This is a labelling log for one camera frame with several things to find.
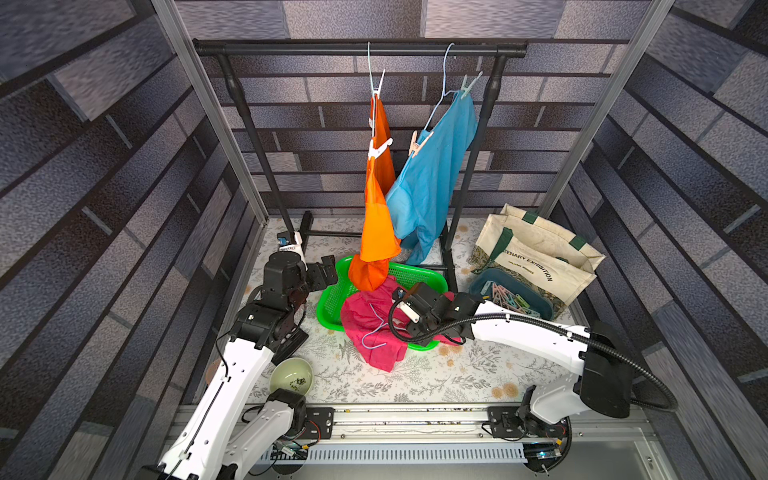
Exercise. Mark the white clothespin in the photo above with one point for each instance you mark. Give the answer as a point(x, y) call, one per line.
point(468, 84)
point(376, 84)
point(374, 151)

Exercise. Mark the pink garment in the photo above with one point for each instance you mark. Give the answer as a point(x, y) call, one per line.
point(364, 317)

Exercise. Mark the cream tote bag green handles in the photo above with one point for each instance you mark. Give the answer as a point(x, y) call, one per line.
point(551, 260)

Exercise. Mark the spare wire hangers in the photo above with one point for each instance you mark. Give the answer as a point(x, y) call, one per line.
point(376, 330)

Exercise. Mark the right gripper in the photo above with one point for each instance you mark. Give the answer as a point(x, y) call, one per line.
point(413, 298)

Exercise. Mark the beige clothespin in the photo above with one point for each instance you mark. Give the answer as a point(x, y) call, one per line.
point(418, 141)

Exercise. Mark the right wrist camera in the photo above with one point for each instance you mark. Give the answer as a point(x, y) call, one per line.
point(405, 305)

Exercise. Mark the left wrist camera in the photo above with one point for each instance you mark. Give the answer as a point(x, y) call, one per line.
point(291, 242)

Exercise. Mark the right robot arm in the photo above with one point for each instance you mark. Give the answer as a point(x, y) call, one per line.
point(598, 378)

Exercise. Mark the green plastic laundry basket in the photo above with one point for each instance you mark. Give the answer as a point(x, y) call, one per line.
point(332, 299)

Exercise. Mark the blue t-shirt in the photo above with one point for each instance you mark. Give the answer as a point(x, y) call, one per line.
point(419, 200)

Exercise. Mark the light blue wire hanger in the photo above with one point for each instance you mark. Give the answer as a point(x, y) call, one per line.
point(446, 95)

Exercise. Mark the white plastic hanger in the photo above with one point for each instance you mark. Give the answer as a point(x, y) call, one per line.
point(372, 117)

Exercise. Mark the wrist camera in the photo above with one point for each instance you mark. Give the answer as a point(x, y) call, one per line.
point(405, 305)
point(291, 242)

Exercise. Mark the orange garment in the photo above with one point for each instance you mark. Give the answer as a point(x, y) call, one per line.
point(369, 268)

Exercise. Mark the teal clothespin tray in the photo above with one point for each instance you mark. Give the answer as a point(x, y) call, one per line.
point(504, 290)

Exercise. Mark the green ceramic bowl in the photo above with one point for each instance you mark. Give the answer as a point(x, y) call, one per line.
point(293, 374)

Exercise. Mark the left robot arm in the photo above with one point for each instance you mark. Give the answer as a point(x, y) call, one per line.
point(210, 445)

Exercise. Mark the black clothes rack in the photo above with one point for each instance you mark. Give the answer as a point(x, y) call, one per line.
point(222, 50)

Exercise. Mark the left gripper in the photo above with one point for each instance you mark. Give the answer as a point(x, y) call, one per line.
point(321, 281)

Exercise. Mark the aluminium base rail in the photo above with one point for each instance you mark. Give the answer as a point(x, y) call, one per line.
point(443, 434)

